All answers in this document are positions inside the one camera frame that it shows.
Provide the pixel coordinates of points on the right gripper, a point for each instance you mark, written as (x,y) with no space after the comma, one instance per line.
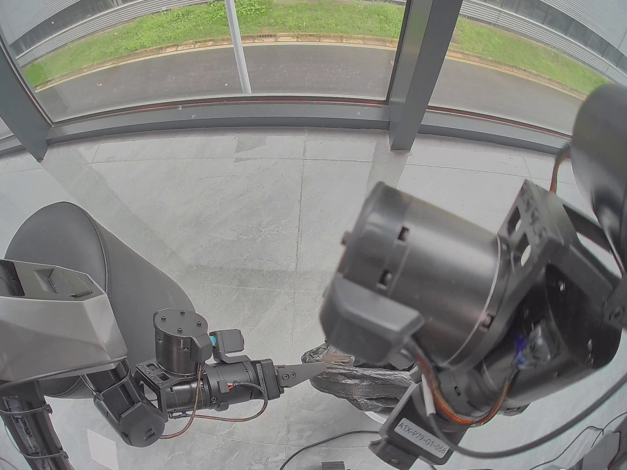
(416,438)

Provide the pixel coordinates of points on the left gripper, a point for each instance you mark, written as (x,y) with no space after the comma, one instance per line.
(240,382)

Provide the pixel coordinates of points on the black plastic bag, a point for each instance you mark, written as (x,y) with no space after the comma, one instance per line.
(362,385)

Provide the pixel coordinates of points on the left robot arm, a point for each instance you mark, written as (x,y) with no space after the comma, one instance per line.
(54,321)

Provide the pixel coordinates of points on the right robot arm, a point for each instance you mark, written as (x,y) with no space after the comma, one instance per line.
(441,272)

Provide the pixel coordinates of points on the window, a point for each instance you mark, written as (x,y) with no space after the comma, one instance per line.
(416,66)

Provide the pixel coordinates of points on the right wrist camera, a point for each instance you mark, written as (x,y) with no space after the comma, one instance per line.
(367,316)

